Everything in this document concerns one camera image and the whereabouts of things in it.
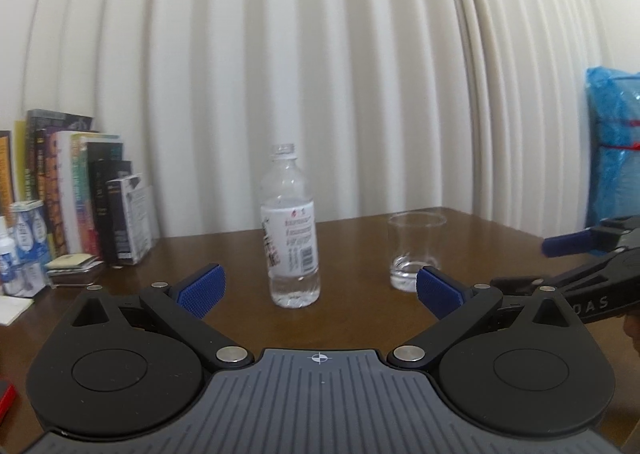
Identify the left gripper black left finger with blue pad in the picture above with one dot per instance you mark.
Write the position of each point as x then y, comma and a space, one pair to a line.
182, 307

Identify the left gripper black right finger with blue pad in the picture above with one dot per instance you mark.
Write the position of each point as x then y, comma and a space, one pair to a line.
459, 311

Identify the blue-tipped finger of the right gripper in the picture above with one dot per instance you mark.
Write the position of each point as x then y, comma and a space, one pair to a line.
568, 244

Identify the clear plastic water bottle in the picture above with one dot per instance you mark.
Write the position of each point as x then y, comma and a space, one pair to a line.
289, 232

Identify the small white bottle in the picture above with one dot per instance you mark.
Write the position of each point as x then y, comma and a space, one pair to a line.
11, 276

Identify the clear drinking glass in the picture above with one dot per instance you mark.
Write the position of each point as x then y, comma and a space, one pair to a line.
414, 241

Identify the blue plastic bag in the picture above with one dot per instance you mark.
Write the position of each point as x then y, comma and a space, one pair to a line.
613, 103

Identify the small stacked cards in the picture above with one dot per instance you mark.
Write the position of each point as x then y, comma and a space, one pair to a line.
76, 270

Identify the white box with black print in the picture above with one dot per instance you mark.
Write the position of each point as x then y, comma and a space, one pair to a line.
130, 219

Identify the white colourful spine book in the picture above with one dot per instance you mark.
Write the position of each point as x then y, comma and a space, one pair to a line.
74, 150

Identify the black book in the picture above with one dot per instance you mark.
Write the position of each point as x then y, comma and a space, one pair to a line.
105, 160

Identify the white paper sheet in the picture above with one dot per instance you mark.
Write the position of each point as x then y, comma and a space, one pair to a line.
12, 308

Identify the blue white tissue box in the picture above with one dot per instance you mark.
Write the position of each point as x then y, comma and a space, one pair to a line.
31, 236

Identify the red object at edge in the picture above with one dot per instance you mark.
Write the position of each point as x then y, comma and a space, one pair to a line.
7, 397

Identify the dark purple orange book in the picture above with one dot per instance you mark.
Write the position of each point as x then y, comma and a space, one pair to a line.
41, 161

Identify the white pleated curtain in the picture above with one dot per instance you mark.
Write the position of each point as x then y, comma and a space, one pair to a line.
474, 105

